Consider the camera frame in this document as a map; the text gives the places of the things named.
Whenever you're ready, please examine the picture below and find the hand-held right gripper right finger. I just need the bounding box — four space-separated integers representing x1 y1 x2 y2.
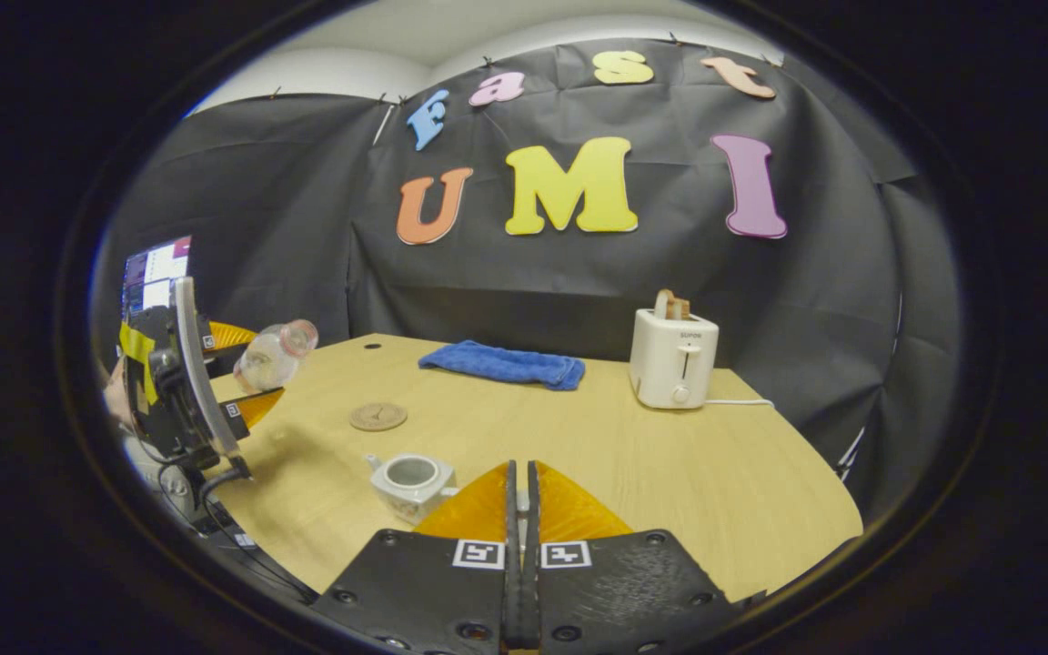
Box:
524 459 766 655

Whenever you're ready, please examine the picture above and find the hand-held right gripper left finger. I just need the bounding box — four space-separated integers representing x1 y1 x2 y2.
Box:
310 459 523 655

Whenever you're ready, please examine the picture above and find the clear plastic water bottle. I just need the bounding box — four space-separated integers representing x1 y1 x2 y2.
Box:
233 319 319 395

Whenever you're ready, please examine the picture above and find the white teacup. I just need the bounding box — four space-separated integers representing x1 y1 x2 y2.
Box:
365 452 460 528

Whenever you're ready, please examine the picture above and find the round wooden coaster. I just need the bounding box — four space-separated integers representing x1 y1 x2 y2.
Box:
348 402 408 433

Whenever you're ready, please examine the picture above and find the computer monitor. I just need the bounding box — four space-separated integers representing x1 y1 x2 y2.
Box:
121 236 194 319

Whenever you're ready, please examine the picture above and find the white toaster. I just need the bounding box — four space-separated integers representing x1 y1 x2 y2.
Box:
629 307 721 410

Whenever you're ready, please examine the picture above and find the blue towel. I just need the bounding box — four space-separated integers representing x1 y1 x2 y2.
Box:
418 340 587 392

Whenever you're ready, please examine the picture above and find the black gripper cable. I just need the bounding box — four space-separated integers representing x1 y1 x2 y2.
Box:
158 462 317 603

